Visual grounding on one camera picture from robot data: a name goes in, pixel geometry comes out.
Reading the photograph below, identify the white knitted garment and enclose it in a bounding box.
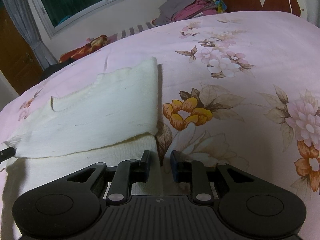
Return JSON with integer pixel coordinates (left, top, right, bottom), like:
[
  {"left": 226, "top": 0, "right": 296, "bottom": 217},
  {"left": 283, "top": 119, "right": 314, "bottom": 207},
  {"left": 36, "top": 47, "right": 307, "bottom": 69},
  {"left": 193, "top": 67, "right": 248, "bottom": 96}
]
[{"left": 1, "top": 57, "right": 163, "bottom": 239}]

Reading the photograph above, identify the stack of folded clothes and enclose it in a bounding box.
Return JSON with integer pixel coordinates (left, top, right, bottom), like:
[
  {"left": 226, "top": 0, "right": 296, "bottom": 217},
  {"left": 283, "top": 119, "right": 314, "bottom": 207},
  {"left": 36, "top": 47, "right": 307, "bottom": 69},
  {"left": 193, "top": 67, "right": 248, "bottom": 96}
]
[{"left": 152, "top": 0, "right": 227, "bottom": 26}]

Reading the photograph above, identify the brown wooden door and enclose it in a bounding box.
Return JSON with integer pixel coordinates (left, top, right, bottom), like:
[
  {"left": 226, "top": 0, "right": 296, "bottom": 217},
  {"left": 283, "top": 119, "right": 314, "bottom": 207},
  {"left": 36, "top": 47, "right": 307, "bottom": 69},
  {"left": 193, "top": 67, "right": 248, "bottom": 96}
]
[{"left": 0, "top": 8, "right": 43, "bottom": 95}]

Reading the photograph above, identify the black cloth on bed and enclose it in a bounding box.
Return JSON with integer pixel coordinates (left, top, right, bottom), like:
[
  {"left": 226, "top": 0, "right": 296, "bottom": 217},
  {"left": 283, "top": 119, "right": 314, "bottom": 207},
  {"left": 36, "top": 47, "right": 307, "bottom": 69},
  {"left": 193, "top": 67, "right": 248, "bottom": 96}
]
[{"left": 40, "top": 58, "right": 75, "bottom": 82}]

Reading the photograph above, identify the pink floral bed sheet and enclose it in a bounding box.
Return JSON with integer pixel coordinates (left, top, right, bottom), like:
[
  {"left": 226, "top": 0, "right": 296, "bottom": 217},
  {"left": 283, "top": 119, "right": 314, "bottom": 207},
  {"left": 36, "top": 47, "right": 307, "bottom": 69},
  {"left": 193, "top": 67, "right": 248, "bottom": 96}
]
[{"left": 1, "top": 11, "right": 319, "bottom": 239}]

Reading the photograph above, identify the red patterned blanket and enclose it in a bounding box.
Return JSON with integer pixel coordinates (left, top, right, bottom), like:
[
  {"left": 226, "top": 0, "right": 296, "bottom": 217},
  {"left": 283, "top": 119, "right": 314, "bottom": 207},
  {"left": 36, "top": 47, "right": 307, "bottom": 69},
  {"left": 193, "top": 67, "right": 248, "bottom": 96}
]
[{"left": 59, "top": 35, "right": 110, "bottom": 63}]

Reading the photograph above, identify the grey left curtain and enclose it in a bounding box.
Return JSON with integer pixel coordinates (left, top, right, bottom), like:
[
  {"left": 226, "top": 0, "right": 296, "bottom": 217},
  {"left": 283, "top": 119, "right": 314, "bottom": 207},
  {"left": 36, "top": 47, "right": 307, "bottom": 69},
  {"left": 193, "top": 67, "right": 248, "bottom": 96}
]
[{"left": 2, "top": 0, "right": 57, "bottom": 69}]

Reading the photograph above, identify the striped grey white pillow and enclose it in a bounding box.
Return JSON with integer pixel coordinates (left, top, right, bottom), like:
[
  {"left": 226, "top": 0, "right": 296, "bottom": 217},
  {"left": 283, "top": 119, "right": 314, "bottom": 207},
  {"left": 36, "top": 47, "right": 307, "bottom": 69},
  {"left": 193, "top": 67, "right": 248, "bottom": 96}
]
[{"left": 108, "top": 22, "right": 155, "bottom": 43}]

